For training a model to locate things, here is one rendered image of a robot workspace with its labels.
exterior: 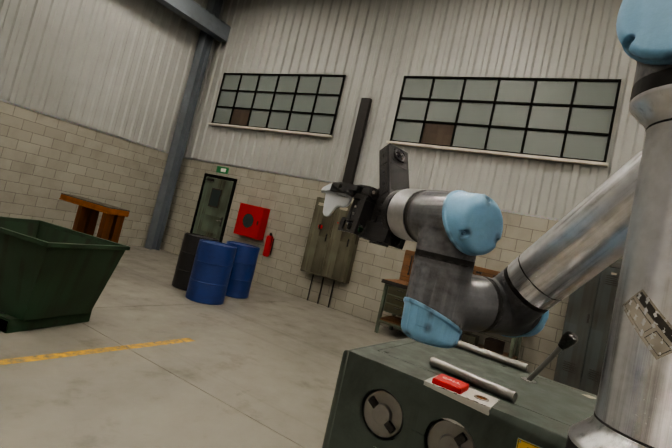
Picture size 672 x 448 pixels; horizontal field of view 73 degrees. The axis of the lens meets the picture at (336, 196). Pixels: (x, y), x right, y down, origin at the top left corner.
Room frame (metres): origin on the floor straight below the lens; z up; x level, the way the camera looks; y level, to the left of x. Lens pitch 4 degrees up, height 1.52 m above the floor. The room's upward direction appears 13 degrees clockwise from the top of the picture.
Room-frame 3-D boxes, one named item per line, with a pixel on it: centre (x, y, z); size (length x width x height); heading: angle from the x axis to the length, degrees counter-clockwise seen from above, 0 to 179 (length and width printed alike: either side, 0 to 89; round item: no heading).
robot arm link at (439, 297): (0.59, -0.17, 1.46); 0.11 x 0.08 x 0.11; 119
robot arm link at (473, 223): (0.58, -0.15, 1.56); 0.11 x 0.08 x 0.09; 29
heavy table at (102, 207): (8.37, 4.31, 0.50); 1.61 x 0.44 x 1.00; 58
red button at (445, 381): (0.94, -0.31, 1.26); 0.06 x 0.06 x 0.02; 56
